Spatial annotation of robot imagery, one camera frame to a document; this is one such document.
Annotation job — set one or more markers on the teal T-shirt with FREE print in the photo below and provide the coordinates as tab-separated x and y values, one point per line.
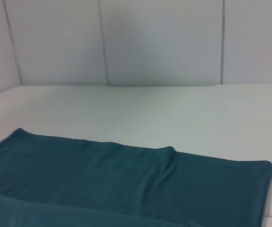
102	184

